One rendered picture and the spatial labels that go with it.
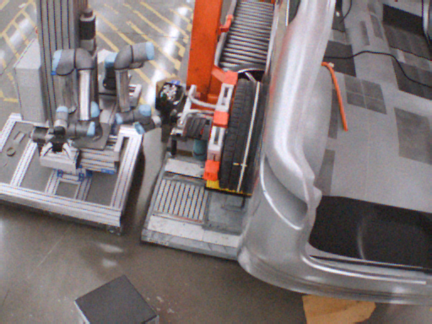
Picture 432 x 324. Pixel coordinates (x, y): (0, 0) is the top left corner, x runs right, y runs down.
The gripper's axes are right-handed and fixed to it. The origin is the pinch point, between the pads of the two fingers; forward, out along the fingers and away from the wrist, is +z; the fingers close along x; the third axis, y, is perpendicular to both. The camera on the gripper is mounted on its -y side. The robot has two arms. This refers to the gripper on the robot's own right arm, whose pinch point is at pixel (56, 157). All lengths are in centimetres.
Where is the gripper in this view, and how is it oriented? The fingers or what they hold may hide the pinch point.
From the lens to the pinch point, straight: 230.0
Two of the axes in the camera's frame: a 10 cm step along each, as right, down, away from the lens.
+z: 1.4, 7.5, -6.5
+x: -9.6, -0.6, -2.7
